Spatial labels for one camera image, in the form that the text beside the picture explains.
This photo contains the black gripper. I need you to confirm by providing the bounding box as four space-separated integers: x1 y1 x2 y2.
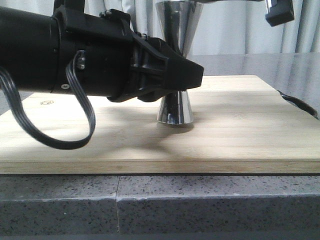
52 6 204 102

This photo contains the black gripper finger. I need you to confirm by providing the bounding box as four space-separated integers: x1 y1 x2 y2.
265 0 295 27

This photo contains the silver double-cone jigger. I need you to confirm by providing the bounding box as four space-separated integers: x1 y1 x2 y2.
154 0 205 126

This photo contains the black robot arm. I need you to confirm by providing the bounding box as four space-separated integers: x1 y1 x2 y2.
0 0 204 103

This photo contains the grey curtain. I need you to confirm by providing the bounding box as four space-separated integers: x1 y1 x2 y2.
85 0 320 56

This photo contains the light wooden cutting board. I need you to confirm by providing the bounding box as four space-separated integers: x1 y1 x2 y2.
0 75 320 174

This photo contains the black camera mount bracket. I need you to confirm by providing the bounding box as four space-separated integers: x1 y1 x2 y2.
53 0 85 13

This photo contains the black ribbon cable long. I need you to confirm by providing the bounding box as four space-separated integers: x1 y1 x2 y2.
0 66 97 150

